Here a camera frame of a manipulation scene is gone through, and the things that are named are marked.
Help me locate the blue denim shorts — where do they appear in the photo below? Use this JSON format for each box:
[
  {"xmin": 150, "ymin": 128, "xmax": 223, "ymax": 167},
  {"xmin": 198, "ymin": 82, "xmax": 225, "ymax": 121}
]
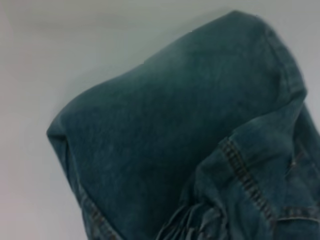
[{"xmin": 45, "ymin": 9, "xmax": 320, "ymax": 240}]

